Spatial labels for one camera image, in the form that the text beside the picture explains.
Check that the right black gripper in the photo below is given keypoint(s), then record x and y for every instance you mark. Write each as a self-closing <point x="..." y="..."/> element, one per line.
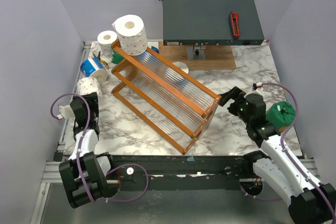
<point x="234" y="100"/>

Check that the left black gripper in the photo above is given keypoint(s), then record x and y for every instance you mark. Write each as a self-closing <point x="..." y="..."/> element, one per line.
<point x="92" y="100"/>

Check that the green paper roll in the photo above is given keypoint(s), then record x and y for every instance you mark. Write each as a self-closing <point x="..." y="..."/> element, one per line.
<point x="281" y="115"/>

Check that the white red-dotted paper roll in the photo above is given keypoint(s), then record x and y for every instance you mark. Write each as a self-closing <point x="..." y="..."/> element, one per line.
<point x="131" y="33"/>

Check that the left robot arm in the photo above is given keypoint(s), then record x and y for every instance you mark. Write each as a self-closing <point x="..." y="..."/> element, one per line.
<point x="83" y="175"/>

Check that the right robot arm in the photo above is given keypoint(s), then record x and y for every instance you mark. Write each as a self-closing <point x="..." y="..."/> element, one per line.
<point x="307" y="198"/>

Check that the orange wooden shelf rack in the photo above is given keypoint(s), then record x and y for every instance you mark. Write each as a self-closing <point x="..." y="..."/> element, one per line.
<point x="170" y="101"/>

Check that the white roll behind shelf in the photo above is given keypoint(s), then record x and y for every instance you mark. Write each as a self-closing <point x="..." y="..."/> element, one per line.
<point x="182" y="66"/>

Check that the blue object behind shelf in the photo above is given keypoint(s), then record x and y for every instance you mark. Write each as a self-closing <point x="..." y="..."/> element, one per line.
<point x="155" y="49"/>

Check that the brown wooden board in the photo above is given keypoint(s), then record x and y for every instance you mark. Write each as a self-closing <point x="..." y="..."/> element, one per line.
<point x="216" y="57"/>

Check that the blue wrapped paper roll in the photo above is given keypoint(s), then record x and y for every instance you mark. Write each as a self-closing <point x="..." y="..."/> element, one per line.
<point x="92" y="67"/>

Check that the black yellow pliers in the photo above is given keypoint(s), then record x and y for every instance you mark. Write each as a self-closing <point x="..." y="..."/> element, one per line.
<point x="98" y="56"/>

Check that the small green object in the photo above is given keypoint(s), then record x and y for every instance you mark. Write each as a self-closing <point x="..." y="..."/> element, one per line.
<point x="116" y="58"/>

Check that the plain white paper roll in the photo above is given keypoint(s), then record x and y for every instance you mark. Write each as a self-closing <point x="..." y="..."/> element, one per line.
<point x="105" y="40"/>

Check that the red black utility knife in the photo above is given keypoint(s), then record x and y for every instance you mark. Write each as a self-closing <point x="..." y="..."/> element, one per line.
<point x="234" y="18"/>

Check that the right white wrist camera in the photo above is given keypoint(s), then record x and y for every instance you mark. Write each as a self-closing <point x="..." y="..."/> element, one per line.
<point x="258" y="88"/>

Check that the grey metal stand bracket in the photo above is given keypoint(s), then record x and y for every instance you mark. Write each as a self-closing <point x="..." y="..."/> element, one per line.
<point x="196" y="53"/>

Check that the aluminium frame rail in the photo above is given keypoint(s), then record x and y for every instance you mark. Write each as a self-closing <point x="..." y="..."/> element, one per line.
<point x="50" y="176"/>

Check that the dark grey rack-mount device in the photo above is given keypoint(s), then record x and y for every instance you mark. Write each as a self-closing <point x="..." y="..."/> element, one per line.
<point x="207" y="23"/>

